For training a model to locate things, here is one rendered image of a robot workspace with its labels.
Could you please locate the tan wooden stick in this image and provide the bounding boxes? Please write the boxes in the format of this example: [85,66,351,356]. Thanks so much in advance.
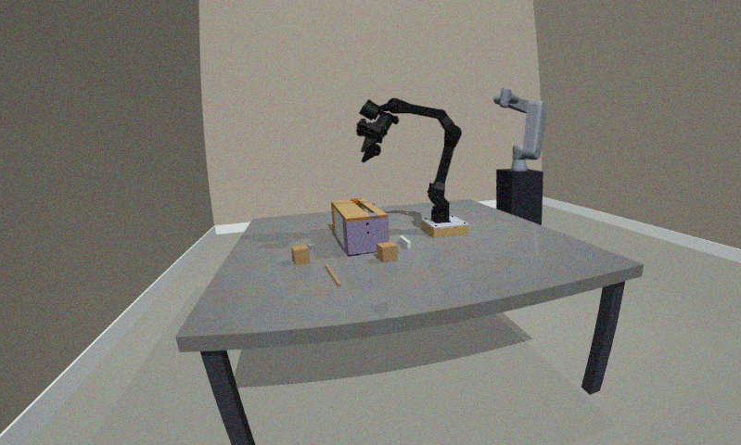
[326,263,341,286]

